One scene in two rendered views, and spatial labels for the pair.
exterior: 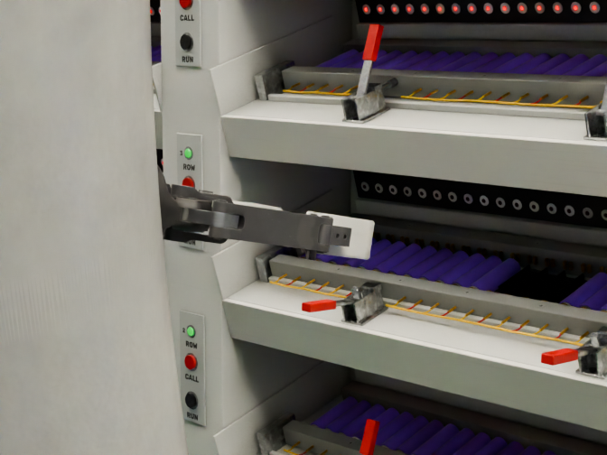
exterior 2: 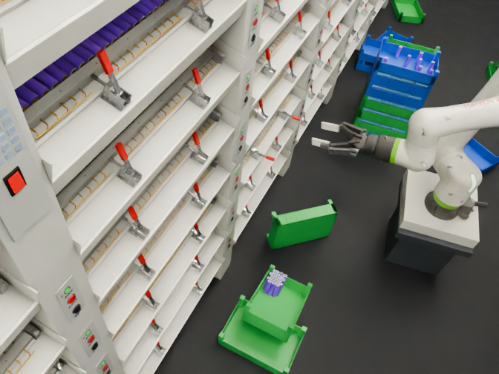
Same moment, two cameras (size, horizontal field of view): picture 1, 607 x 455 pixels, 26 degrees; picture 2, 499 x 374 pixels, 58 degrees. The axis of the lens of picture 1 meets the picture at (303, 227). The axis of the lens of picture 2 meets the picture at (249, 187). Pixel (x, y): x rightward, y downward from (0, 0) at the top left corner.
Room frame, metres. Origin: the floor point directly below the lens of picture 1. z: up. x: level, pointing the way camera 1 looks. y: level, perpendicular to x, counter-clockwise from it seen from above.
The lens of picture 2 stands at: (1.76, 1.02, 1.81)
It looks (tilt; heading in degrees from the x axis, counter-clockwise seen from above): 51 degrees down; 245
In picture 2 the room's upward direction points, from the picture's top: 9 degrees clockwise
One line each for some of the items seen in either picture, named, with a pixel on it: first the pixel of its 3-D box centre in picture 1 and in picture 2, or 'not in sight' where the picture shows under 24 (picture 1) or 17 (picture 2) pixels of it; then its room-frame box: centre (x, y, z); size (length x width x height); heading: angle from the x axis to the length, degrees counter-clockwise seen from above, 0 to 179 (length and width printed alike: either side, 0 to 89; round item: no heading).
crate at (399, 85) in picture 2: not in sight; (402, 73); (0.25, -0.53, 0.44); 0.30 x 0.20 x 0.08; 143
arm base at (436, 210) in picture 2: not in sight; (457, 203); (0.42, 0.26, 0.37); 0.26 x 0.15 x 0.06; 156
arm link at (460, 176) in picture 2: not in sight; (456, 181); (0.47, 0.23, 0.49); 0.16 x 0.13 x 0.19; 84
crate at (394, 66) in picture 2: not in sight; (408, 60); (0.25, -0.53, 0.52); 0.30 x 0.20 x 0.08; 143
